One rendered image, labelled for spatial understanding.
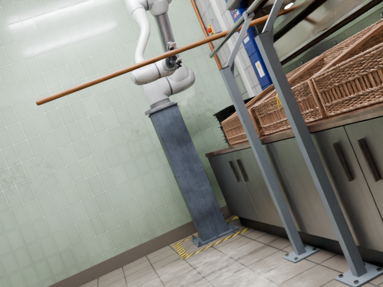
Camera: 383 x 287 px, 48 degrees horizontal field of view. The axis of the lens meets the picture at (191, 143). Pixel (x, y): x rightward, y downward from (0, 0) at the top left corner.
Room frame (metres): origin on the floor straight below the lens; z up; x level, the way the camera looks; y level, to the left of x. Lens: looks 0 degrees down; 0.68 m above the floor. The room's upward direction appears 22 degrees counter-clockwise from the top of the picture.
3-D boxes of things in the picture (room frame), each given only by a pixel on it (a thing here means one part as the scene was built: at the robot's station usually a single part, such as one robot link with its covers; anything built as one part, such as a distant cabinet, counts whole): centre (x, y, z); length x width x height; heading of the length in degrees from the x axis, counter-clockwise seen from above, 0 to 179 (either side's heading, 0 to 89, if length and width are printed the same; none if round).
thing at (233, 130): (2.49, -0.50, 0.72); 0.56 x 0.49 x 0.28; 12
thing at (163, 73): (2.74, -0.03, 1.19); 0.16 x 0.13 x 0.11; 12
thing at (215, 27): (3.44, -0.52, 1.46); 0.10 x 0.07 x 0.10; 13
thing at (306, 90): (1.89, -0.64, 0.72); 0.56 x 0.49 x 0.28; 14
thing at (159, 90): (3.20, 0.09, 1.17); 0.18 x 0.16 x 0.22; 104
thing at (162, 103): (3.19, 0.12, 1.03); 0.22 x 0.18 x 0.06; 99
